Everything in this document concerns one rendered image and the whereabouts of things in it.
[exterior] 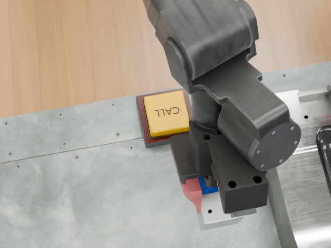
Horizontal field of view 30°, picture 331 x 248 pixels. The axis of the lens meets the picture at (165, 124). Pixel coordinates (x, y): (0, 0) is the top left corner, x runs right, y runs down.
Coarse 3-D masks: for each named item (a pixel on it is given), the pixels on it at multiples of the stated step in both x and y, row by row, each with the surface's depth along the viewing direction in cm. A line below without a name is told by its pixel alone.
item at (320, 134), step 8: (320, 128) 86; (328, 128) 86; (320, 136) 86; (328, 136) 86; (320, 144) 86; (328, 144) 86; (320, 152) 85; (328, 152) 86; (328, 160) 86; (328, 168) 85; (328, 176) 84; (328, 184) 84
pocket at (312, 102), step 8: (328, 88) 89; (304, 96) 90; (312, 96) 91; (320, 96) 91; (328, 96) 91; (304, 104) 90; (312, 104) 90; (320, 104) 90; (328, 104) 90; (304, 112) 90; (312, 112) 90; (320, 112) 90; (328, 112) 90
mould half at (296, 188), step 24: (288, 96) 88; (312, 120) 87; (312, 144) 85; (288, 168) 84; (312, 168) 85; (288, 192) 84; (312, 192) 84; (288, 216) 83; (312, 216) 83; (288, 240) 85; (312, 240) 81
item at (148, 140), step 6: (174, 90) 95; (180, 90) 95; (138, 96) 94; (144, 96) 94; (186, 96) 95; (138, 102) 94; (186, 102) 94; (144, 114) 93; (144, 120) 93; (144, 126) 93; (144, 132) 92; (186, 132) 93; (156, 138) 92; (162, 138) 92; (168, 138) 92
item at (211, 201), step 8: (200, 184) 77; (208, 192) 76; (216, 192) 75; (208, 200) 75; (216, 200) 75; (208, 208) 74; (216, 208) 74; (200, 216) 76; (208, 216) 74; (216, 216) 74; (224, 216) 74; (200, 224) 77; (208, 224) 75; (216, 224) 76; (224, 224) 78
